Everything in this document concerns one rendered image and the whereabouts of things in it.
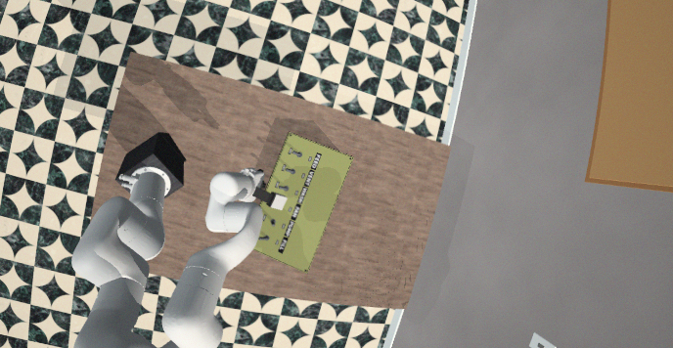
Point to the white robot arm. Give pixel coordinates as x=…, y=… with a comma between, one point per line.
x=103, y=258

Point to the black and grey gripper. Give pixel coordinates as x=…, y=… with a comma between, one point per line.
x=258, y=176

